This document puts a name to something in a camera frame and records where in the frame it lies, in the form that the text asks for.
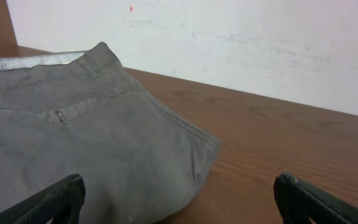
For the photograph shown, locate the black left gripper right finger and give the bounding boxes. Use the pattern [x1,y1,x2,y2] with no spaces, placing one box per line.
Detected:
[273,172,358,224]

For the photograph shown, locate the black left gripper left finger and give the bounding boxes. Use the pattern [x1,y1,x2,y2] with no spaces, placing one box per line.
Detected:
[0,174,86,224]

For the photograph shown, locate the grey folded trousers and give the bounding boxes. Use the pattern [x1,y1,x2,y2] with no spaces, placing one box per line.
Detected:
[0,43,219,223]

